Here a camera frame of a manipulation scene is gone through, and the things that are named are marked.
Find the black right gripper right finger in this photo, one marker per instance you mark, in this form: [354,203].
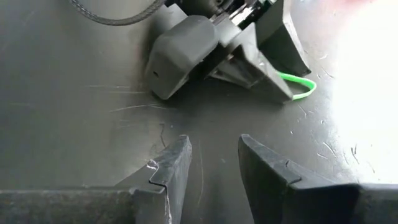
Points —
[311,205]

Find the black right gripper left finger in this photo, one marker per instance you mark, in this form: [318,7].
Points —
[93,205]

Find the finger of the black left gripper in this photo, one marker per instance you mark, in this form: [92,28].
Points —
[280,43]
[248,62]

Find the green rubber band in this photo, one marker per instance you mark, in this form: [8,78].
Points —
[308,81]

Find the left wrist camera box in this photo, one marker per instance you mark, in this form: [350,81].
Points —
[180,53]

